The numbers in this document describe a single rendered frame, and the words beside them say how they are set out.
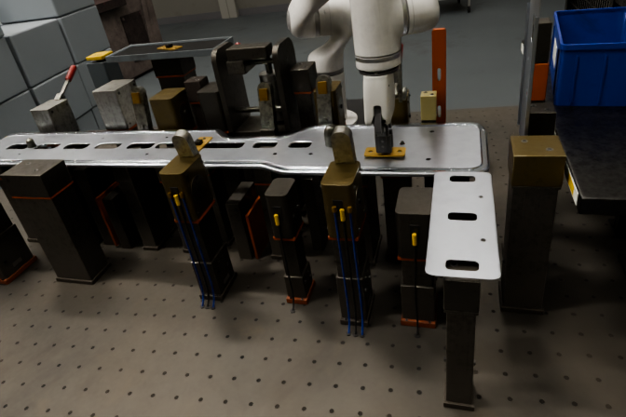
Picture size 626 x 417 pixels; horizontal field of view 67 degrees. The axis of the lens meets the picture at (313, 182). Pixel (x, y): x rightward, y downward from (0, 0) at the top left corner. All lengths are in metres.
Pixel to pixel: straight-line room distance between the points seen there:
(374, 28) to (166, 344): 0.77
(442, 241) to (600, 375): 0.40
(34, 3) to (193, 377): 3.00
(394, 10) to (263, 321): 0.69
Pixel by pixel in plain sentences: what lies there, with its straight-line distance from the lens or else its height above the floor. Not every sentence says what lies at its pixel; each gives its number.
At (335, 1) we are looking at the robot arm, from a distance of 1.55.
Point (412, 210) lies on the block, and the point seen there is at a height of 0.98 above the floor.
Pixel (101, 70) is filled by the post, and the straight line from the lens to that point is 1.67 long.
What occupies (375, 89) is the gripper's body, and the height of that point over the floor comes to 1.16.
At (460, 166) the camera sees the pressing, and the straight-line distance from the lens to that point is 0.94.
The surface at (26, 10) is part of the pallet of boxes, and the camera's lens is 3.71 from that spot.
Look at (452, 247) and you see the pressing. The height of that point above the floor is 1.00.
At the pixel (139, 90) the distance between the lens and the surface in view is 1.40.
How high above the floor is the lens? 1.46
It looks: 30 degrees down
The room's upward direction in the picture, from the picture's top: 9 degrees counter-clockwise
